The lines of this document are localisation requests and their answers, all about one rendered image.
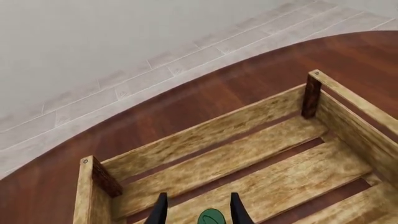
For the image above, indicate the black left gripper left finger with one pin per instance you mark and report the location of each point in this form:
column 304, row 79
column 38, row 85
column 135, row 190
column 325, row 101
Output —
column 159, row 211

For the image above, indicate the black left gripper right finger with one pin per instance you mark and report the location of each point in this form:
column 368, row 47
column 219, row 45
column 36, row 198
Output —
column 238, row 211

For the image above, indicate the wooden slat tray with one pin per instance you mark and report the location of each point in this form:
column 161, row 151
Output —
column 248, row 161

